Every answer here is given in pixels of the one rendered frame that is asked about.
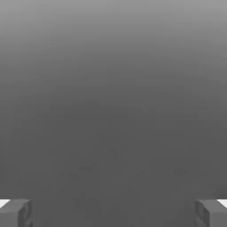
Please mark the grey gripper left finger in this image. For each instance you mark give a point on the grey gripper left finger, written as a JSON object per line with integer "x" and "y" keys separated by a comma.
{"x": 12, "y": 214}

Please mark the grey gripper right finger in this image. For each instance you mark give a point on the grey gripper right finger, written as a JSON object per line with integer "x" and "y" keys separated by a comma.
{"x": 214, "y": 214}

